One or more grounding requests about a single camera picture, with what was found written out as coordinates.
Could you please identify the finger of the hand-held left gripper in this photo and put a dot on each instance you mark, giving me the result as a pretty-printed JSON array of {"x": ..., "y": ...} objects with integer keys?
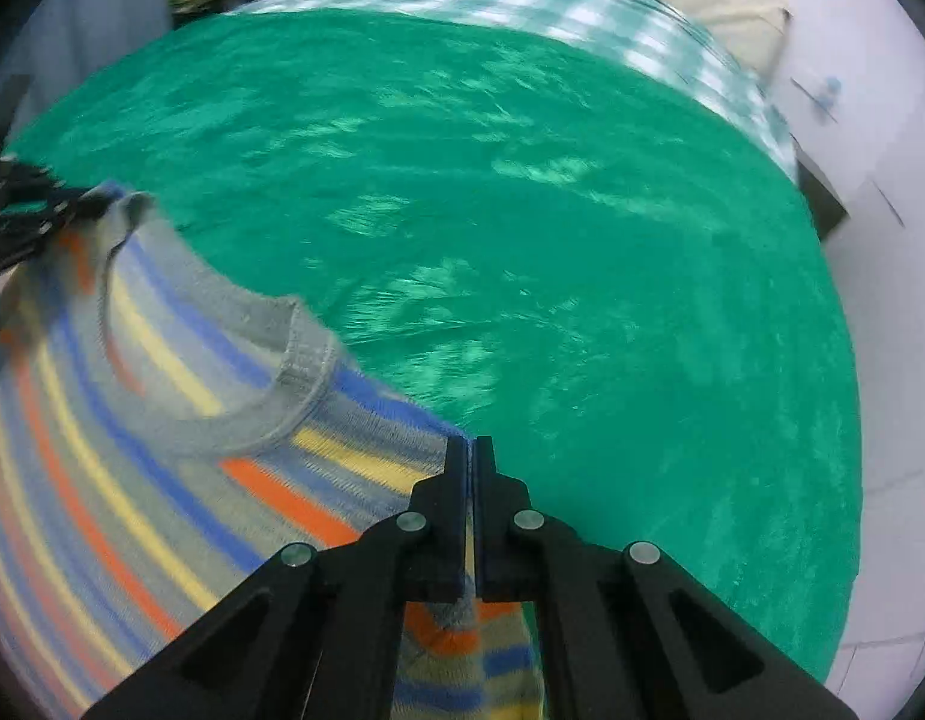
[{"x": 53, "y": 211}]

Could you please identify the striped knit sweater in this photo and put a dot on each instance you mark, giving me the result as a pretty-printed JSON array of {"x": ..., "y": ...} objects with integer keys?
[{"x": 132, "y": 427}]

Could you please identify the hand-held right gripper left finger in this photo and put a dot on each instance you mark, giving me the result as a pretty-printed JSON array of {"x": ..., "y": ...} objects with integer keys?
[{"x": 459, "y": 510}]

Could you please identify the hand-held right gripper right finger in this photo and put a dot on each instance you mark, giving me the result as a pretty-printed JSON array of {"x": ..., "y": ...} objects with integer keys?
[{"x": 486, "y": 510}]

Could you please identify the green blanket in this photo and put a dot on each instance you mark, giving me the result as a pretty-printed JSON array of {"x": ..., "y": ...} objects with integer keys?
[{"x": 470, "y": 202}]

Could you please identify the dark bedside cabinet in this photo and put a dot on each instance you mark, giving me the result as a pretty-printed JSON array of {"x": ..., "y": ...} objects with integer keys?
[{"x": 821, "y": 195}]

